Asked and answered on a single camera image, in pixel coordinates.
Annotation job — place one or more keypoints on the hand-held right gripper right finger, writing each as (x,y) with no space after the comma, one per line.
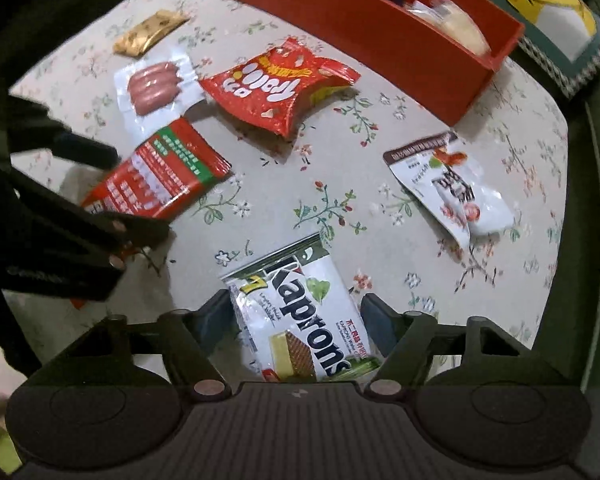
(375,316)

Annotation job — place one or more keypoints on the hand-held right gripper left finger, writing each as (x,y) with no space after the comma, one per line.
(220,312)

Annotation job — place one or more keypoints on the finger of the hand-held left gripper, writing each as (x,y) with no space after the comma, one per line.
(130,231)
(80,147)

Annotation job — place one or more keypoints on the red and green snack packet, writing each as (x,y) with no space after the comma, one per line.
(165,170)

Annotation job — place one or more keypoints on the green and white wafer packet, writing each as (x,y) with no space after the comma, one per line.
(300,320)

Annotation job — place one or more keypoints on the clear sausage packet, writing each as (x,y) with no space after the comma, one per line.
(152,85)

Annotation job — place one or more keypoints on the gold foil snack packet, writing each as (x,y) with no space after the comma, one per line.
(147,32)

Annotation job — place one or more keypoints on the white and brown snack packet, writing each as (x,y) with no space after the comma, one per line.
(450,185)

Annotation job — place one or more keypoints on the red puffed snack bag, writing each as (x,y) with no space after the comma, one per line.
(275,90)

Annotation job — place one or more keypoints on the red rectangular box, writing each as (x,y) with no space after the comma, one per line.
(380,45)

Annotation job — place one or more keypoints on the round bread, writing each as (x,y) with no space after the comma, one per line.
(462,27)

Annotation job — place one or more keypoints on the teal bear print sofa cover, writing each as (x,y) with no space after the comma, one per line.
(545,10)

